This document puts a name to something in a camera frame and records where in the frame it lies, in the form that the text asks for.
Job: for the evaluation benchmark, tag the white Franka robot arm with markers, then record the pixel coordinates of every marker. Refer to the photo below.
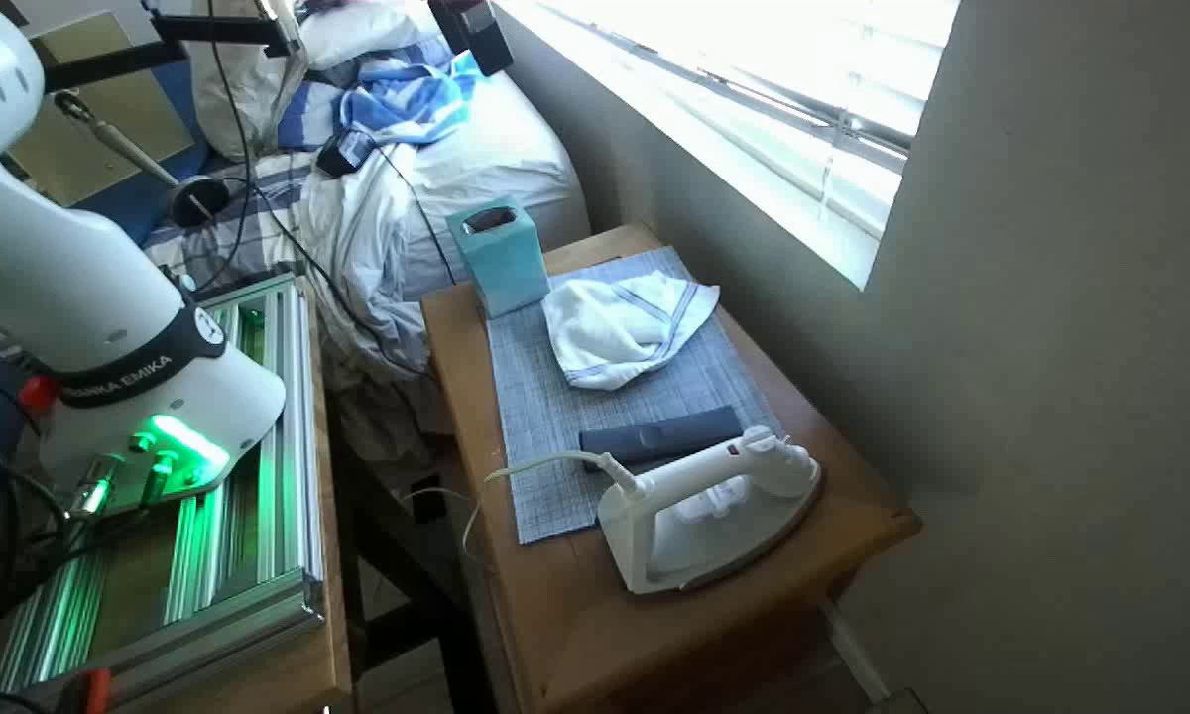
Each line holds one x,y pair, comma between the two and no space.
66,279

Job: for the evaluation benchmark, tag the teal tissue dispenser box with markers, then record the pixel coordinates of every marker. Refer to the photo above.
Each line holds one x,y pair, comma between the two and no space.
500,262

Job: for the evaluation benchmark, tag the white cloth with blue stripes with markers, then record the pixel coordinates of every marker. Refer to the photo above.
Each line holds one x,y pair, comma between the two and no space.
615,331

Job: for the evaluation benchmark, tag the grey woven placemat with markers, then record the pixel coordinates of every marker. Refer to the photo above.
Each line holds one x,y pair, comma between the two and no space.
542,410

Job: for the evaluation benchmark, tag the white Sunbeam clothes iron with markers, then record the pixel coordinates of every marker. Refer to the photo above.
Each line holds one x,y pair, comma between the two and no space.
756,489

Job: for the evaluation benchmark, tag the white window sill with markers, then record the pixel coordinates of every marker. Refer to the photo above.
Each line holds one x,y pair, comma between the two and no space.
756,200

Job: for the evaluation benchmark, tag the white bed sheets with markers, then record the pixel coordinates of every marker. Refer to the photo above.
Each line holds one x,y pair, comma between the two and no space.
500,144

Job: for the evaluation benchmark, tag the wooden side table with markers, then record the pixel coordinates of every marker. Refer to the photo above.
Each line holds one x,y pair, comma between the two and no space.
620,636

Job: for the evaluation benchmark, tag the blue white striped cloth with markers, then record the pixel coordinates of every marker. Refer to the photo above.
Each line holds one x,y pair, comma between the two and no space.
397,99

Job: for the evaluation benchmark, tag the white window blinds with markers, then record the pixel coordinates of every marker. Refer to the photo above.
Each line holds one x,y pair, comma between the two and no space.
807,64

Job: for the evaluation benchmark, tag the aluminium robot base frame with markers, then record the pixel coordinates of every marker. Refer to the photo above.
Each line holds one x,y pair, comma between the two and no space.
279,530

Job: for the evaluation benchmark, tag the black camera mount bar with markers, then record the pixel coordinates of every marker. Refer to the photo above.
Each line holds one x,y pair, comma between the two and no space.
213,29

